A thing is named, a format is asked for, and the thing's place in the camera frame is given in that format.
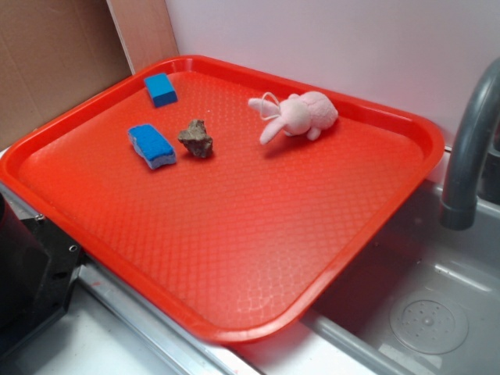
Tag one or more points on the round sink drain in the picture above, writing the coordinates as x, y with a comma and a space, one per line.
428, 322

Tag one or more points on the blue rectangular block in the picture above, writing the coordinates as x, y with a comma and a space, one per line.
160, 90

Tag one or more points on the grey plastic sink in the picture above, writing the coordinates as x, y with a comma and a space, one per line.
111, 329

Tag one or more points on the brown cardboard panel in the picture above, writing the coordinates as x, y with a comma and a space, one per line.
57, 54

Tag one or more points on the grey faucet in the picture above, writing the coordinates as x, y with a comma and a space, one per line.
473, 167

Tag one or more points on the brown rock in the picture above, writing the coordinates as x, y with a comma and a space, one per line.
196, 139

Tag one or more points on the pink plush bunny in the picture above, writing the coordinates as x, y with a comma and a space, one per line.
309, 114

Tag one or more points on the blue sponge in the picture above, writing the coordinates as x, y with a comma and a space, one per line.
152, 146

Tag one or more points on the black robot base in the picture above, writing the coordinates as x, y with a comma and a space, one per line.
39, 264

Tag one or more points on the red plastic tray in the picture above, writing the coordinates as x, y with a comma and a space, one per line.
236, 246

